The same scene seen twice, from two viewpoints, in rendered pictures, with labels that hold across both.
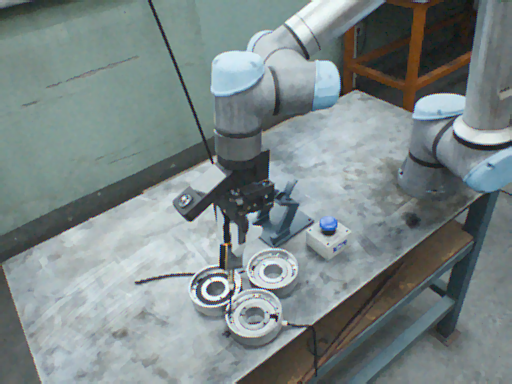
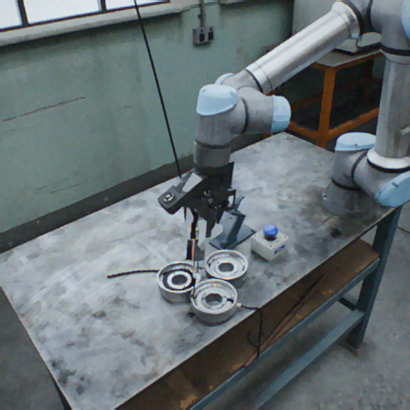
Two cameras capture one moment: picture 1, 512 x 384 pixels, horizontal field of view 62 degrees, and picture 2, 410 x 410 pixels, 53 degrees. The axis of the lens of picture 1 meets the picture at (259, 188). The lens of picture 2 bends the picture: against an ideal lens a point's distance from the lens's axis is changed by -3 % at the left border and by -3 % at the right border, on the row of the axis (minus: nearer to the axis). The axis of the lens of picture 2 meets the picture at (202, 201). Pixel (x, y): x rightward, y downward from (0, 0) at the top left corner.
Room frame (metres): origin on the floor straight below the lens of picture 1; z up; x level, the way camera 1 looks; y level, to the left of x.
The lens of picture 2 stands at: (-0.19, 0.13, 1.55)
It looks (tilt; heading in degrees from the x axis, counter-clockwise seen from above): 34 degrees down; 354
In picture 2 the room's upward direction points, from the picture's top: 2 degrees counter-clockwise
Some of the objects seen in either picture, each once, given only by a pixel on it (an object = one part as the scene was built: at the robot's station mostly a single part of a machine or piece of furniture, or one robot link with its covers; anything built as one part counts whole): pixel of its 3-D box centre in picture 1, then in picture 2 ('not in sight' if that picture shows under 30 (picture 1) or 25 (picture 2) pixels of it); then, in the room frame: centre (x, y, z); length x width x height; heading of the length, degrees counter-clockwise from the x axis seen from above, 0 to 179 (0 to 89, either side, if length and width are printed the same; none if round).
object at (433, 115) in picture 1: (440, 126); (356, 157); (0.82, -0.43, 0.97); 0.13 x 0.12 x 0.14; 13
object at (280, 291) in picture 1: (273, 273); (226, 269); (0.57, -0.01, 0.82); 0.10 x 0.10 x 0.04
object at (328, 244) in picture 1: (330, 236); (271, 242); (0.65, -0.14, 0.82); 0.08 x 0.07 x 0.05; 122
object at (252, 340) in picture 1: (254, 318); (213, 301); (0.47, 0.04, 0.82); 0.10 x 0.10 x 0.04
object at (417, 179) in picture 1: (431, 165); (348, 190); (0.82, -0.43, 0.85); 0.15 x 0.15 x 0.10
